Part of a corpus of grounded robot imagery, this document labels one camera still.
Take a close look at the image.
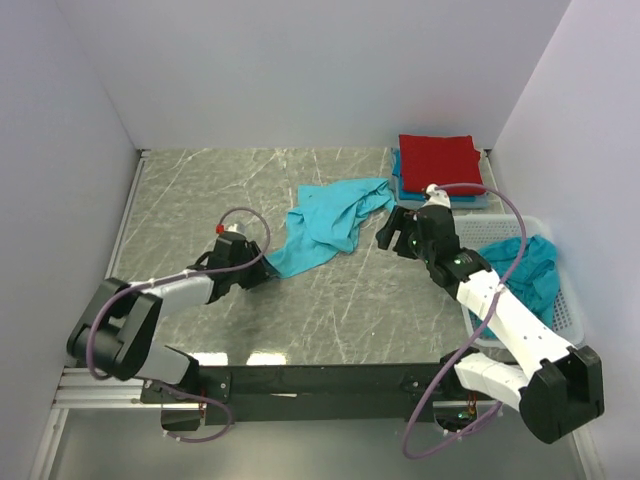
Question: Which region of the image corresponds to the light blue t-shirt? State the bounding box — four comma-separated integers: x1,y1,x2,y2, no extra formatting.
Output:
268,178,396,278

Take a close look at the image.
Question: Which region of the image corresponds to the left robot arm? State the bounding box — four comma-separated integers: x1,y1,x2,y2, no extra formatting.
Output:
66,232,276,402

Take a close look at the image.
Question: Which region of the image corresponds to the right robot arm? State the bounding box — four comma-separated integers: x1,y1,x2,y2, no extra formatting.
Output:
376,201,605,444

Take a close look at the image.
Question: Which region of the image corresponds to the white plastic basket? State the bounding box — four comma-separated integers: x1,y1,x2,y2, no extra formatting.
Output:
455,214,584,346

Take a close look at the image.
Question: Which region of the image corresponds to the grey-blue folded t-shirt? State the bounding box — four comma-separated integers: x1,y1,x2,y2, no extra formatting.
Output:
390,169,489,210

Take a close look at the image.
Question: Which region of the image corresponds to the red folded t-shirt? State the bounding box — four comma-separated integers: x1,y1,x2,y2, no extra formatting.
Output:
399,134,483,193

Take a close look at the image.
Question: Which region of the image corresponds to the teal t-shirt in basket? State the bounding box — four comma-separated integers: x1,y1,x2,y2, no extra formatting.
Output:
479,235,560,327

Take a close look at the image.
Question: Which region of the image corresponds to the black base beam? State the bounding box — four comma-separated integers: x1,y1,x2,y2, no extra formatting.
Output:
140,363,489,431

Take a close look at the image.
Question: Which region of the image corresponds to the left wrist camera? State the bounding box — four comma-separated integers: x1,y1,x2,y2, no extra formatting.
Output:
215,222,246,236

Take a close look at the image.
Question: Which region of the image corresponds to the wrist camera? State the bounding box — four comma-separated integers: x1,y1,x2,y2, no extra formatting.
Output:
424,184,451,209
215,222,246,236

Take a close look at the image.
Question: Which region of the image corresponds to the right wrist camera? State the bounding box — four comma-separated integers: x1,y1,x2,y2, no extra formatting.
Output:
424,184,451,209

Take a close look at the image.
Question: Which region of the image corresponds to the aluminium rail frame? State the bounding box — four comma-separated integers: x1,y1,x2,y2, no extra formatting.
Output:
54,148,219,408

